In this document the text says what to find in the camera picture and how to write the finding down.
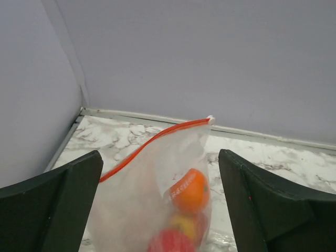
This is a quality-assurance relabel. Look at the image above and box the orange fruit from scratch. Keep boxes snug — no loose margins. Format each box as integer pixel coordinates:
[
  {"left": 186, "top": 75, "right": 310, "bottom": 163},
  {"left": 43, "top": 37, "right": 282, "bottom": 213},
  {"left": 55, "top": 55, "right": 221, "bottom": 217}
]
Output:
[{"left": 168, "top": 169, "right": 210, "bottom": 214}]

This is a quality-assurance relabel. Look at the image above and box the red apple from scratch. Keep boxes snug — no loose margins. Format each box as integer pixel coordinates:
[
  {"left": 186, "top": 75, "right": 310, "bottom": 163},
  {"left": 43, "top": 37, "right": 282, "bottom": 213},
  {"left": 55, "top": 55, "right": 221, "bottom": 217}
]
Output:
[
  {"left": 169, "top": 213, "right": 209, "bottom": 246},
  {"left": 147, "top": 228, "right": 196, "bottom": 252}
]

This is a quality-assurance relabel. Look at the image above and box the clear orange-zipper zip bag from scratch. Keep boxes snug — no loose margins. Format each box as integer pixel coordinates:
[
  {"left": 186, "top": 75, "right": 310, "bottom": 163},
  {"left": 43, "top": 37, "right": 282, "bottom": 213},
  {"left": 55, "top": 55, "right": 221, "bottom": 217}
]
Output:
[{"left": 87, "top": 116, "right": 215, "bottom": 251}]

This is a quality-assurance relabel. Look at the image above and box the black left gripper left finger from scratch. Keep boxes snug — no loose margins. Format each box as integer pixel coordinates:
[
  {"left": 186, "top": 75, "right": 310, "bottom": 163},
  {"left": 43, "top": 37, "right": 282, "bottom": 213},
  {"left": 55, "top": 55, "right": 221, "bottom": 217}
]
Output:
[{"left": 1, "top": 151, "right": 103, "bottom": 251}]

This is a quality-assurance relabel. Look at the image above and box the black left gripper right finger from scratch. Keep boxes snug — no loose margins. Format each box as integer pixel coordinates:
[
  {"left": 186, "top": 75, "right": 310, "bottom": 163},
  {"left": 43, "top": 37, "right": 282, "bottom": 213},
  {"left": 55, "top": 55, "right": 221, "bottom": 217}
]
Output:
[{"left": 218, "top": 149, "right": 335, "bottom": 252}]

